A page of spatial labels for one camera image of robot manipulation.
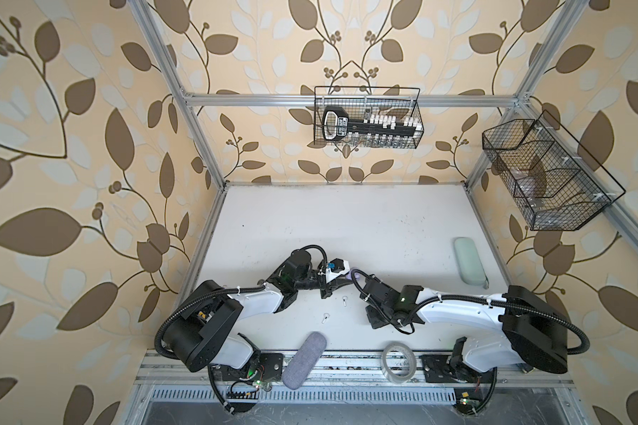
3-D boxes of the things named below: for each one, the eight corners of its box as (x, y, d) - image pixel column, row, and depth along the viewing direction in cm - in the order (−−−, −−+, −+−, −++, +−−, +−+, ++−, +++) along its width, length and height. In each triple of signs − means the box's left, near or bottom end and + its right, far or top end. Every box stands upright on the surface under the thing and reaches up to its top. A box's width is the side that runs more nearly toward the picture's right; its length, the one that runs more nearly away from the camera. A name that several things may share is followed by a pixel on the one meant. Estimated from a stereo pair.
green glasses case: (464, 288, 92) (468, 283, 89) (448, 242, 104) (452, 236, 101) (487, 288, 92) (492, 283, 89) (469, 242, 104) (473, 236, 101)
